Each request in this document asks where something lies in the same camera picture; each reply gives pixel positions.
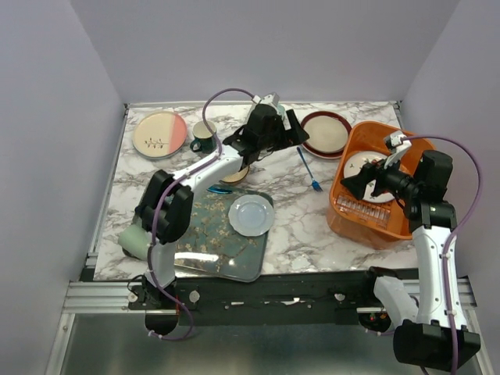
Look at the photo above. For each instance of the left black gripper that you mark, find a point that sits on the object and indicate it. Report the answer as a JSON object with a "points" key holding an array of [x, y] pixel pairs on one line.
{"points": [[294, 136]]}

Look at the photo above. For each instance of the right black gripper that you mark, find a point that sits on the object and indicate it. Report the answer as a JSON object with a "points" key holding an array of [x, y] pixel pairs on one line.
{"points": [[358, 182]]}

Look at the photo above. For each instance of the white strawberry pattern plate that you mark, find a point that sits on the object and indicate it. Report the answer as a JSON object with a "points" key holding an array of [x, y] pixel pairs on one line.
{"points": [[354, 165]]}

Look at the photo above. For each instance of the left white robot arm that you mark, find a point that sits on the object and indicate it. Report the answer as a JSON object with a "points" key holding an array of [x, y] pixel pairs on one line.
{"points": [[164, 211]]}

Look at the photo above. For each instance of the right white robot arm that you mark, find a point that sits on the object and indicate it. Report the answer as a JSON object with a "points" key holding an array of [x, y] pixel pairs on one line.
{"points": [[431, 332]]}

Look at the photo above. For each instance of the orange plastic bin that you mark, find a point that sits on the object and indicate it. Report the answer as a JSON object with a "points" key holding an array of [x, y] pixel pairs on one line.
{"points": [[378, 226]]}

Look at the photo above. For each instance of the red rimmed cream plate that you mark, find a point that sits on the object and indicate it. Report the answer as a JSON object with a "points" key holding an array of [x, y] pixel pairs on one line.
{"points": [[328, 134]]}

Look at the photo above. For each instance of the blue plastic fork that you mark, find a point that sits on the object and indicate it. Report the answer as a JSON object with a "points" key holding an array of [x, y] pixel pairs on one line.
{"points": [[314, 183]]}

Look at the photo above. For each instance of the brown cream bowl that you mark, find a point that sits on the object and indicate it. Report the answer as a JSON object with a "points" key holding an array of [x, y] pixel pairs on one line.
{"points": [[236, 178]]}

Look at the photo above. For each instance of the light blue scalloped plate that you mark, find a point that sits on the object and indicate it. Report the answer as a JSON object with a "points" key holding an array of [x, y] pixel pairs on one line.
{"points": [[251, 215]]}

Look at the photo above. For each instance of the dark green mug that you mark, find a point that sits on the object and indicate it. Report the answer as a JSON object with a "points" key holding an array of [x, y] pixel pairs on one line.
{"points": [[204, 137]]}

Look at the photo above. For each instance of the blue metallic spoon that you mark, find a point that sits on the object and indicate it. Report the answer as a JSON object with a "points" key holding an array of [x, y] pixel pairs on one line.
{"points": [[219, 190]]}

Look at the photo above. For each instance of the pink and cream plate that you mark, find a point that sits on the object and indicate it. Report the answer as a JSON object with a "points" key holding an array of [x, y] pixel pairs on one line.
{"points": [[159, 135]]}

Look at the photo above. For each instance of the floral blossom tray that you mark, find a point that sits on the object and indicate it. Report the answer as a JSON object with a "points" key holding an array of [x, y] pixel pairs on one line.
{"points": [[211, 246]]}

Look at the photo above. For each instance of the pale green cup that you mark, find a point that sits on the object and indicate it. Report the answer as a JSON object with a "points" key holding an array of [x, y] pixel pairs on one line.
{"points": [[135, 241]]}

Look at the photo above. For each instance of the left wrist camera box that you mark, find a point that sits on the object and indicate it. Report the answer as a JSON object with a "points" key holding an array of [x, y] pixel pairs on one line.
{"points": [[272, 100]]}

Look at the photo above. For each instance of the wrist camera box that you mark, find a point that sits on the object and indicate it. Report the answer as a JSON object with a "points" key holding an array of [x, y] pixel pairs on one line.
{"points": [[398, 145], [272, 100]]}

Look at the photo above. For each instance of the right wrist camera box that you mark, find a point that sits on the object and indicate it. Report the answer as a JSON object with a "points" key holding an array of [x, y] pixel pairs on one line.
{"points": [[398, 145]]}

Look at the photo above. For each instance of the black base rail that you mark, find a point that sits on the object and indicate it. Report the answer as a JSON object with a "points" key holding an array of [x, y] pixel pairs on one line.
{"points": [[342, 298]]}

